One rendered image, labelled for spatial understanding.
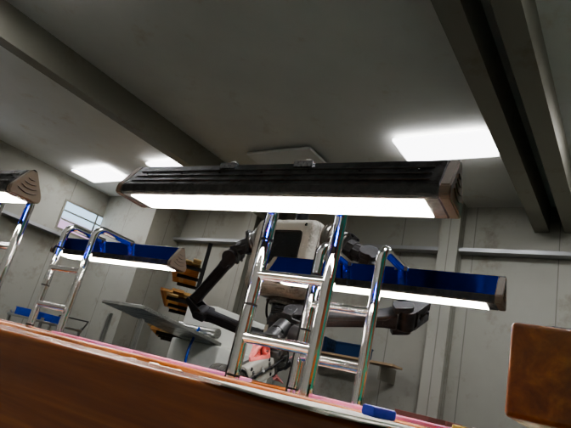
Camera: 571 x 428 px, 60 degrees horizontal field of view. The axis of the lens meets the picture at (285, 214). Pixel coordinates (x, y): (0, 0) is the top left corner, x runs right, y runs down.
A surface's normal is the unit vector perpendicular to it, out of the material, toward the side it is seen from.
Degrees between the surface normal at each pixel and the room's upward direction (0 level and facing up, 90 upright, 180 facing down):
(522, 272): 90
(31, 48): 90
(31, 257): 90
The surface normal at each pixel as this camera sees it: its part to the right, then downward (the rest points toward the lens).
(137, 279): 0.81, 0.00
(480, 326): -0.54, -0.39
